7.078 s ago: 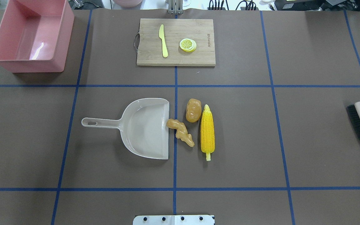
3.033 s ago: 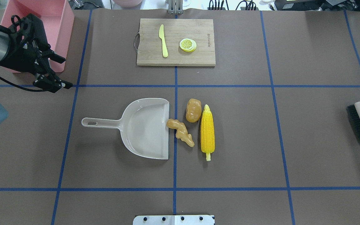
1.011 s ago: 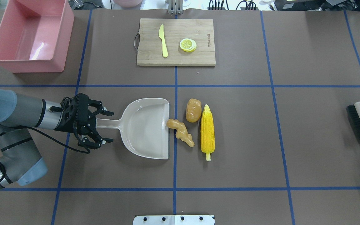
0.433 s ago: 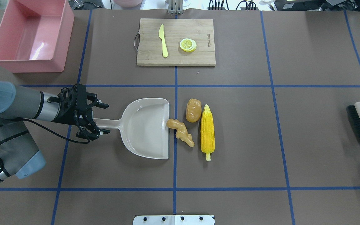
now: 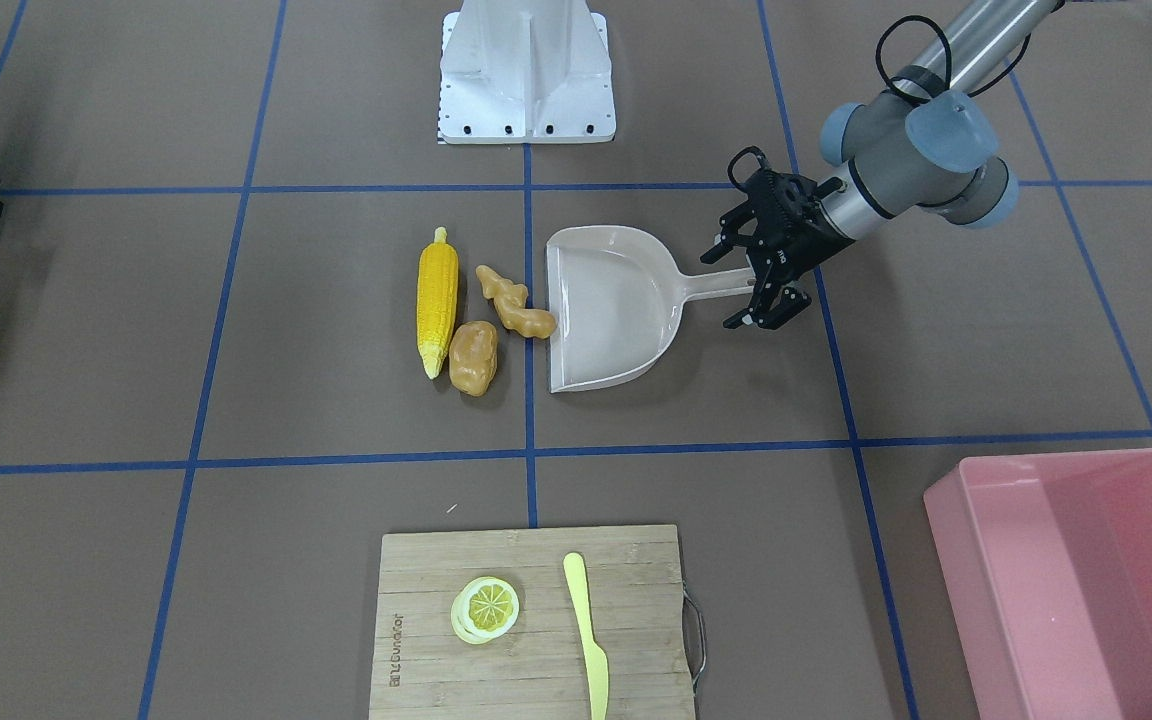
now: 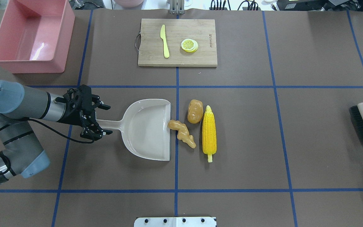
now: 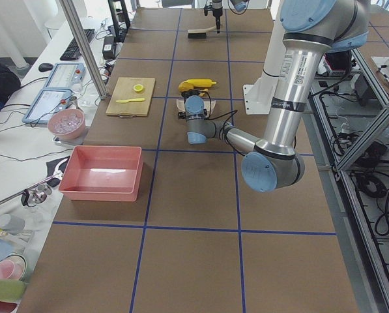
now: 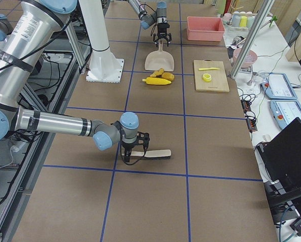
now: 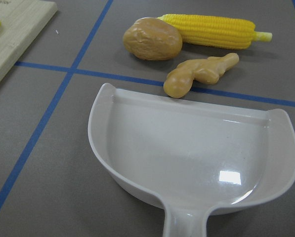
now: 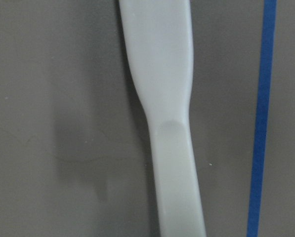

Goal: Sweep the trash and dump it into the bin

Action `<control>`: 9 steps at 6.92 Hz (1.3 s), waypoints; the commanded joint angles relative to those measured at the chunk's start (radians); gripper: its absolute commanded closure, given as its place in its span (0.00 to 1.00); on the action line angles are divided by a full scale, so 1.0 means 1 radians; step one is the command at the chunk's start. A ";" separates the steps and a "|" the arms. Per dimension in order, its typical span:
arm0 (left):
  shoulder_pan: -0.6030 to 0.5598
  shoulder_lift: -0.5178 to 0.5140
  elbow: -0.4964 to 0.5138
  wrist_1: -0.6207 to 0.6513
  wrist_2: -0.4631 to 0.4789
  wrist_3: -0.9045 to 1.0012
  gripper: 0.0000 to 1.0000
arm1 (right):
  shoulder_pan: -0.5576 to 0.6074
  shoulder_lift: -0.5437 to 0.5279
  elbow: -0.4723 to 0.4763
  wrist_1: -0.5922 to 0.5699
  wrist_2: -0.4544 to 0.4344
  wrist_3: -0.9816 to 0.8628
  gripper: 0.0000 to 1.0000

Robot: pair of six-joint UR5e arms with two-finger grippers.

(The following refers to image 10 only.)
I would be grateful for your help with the beige brush with black bristles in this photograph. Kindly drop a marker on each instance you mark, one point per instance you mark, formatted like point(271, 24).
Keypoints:
point(160, 53)

